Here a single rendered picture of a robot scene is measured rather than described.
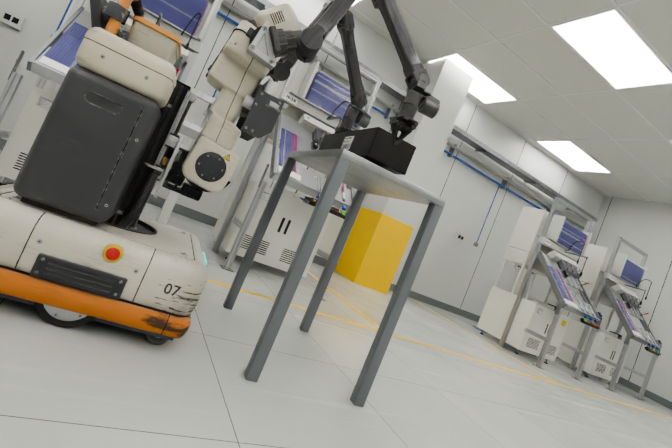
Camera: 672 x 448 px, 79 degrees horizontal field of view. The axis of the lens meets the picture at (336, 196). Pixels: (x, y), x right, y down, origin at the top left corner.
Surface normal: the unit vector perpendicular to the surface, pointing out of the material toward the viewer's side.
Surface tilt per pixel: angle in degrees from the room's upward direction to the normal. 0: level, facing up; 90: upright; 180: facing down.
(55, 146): 90
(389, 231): 90
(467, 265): 90
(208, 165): 90
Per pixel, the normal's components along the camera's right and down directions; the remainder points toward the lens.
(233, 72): 0.36, 0.09
